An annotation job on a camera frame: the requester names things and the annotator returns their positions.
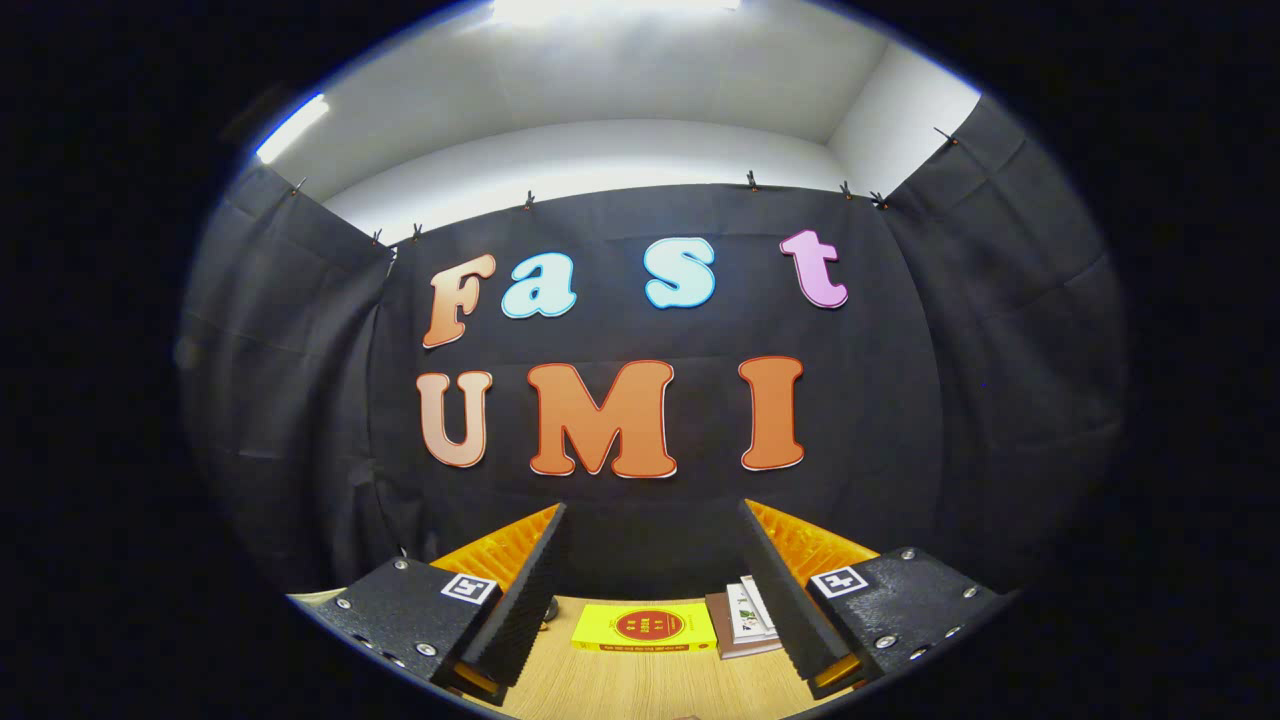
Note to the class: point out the row of black cloth clips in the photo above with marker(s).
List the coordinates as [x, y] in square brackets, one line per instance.
[751, 180]

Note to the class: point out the yellow book with red circle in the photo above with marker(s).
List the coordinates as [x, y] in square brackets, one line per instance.
[645, 628]

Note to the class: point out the brown book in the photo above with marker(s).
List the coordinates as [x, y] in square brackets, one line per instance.
[718, 630]

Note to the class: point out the ceiling light panel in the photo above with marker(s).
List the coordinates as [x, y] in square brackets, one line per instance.
[292, 128]
[610, 10]

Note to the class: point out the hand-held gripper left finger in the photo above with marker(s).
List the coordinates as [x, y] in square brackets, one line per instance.
[525, 600]

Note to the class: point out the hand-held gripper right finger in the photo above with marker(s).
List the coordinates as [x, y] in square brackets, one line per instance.
[785, 600]

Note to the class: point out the black backdrop cloth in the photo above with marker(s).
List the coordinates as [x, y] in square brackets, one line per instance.
[650, 500]

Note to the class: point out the white illustrated book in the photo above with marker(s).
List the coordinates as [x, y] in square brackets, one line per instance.
[760, 600]
[738, 612]

